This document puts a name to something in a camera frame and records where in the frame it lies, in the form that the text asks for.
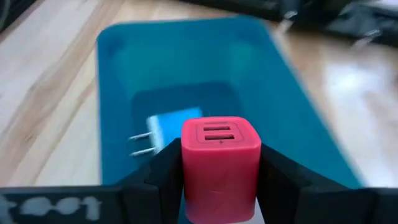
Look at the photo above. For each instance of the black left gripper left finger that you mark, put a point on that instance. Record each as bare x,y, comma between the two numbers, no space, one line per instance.
161,183

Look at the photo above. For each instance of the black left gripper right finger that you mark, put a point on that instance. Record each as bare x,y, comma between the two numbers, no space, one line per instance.
289,193

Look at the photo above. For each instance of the red USB charger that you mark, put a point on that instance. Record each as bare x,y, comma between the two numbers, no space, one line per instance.
220,168

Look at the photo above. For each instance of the blue USB charger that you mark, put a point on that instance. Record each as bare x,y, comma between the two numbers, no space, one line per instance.
177,124

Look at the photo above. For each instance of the blue plastic bin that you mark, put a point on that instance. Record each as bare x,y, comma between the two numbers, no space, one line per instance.
248,77

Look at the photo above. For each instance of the black aluminium table frame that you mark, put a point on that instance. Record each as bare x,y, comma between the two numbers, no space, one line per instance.
236,6

